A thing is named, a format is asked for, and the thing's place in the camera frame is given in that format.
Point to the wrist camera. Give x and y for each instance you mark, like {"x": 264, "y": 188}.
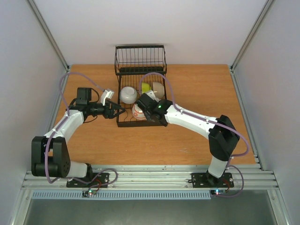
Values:
{"x": 151, "y": 94}
{"x": 107, "y": 94}

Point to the grey slotted cable duct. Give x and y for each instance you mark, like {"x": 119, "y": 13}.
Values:
{"x": 108, "y": 195}

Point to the black wire dish rack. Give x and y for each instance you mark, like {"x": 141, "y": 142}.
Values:
{"x": 131, "y": 63}

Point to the right small circuit board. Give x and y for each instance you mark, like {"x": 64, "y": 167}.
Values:
{"x": 218, "y": 192}

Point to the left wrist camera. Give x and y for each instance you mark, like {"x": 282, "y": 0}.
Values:
{"x": 107, "y": 94}

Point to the aluminium rail base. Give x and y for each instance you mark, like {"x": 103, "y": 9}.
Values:
{"x": 167, "y": 177}

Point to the lime green bowl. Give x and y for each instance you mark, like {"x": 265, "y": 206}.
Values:
{"x": 145, "y": 87}

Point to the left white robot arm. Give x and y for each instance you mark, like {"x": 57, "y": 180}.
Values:
{"x": 49, "y": 153}

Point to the small circuit board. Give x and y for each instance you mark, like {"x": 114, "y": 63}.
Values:
{"x": 218, "y": 192}
{"x": 89, "y": 193}

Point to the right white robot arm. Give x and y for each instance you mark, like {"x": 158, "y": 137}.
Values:
{"x": 220, "y": 132}

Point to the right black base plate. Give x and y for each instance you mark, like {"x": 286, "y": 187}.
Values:
{"x": 206, "y": 180}

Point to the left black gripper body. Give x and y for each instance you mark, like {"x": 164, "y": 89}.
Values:
{"x": 106, "y": 114}

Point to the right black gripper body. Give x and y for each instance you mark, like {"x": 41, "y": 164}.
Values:
{"x": 148, "y": 116}

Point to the left small circuit board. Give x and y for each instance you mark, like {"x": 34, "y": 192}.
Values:
{"x": 89, "y": 193}

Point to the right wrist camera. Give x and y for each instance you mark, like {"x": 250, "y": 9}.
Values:
{"x": 151, "y": 94}

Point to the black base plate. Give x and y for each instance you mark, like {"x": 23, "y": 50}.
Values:
{"x": 206, "y": 180}
{"x": 87, "y": 182}

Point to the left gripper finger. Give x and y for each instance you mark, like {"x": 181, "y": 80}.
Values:
{"x": 117, "y": 112}
{"x": 114, "y": 106}

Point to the cream beige bowl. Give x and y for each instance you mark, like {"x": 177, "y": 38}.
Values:
{"x": 158, "y": 90}

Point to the orange patterned white bowl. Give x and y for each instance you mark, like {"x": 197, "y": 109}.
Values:
{"x": 138, "y": 113}

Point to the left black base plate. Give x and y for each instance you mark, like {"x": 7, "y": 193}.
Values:
{"x": 87, "y": 182}

